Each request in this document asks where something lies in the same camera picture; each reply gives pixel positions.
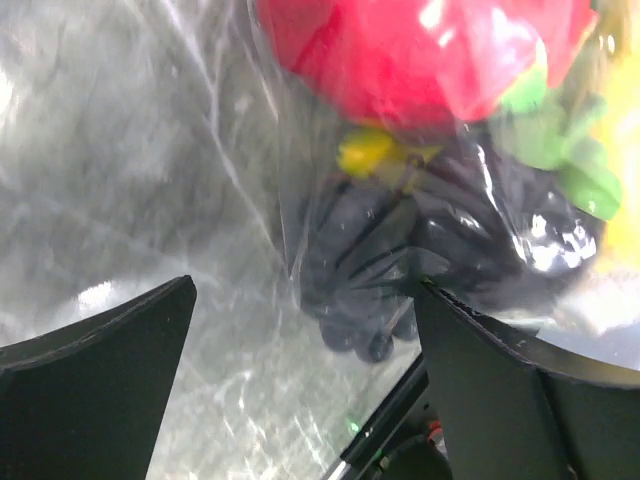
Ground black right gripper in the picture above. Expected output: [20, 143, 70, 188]
[323, 355, 453, 480]

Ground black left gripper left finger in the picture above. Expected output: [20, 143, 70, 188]
[1, 276, 197, 479]

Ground red fake apple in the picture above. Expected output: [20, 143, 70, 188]
[256, 0, 598, 130]

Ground dark fake grapes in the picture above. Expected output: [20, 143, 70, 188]
[300, 147, 604, 364]

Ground yellow fake banana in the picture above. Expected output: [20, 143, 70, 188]
[337, 19, 640, 261]

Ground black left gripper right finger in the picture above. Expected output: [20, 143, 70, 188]
[414, 285, 639, 480]

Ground clear zip top bag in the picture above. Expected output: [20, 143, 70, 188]
[193, 1, 639, 363]

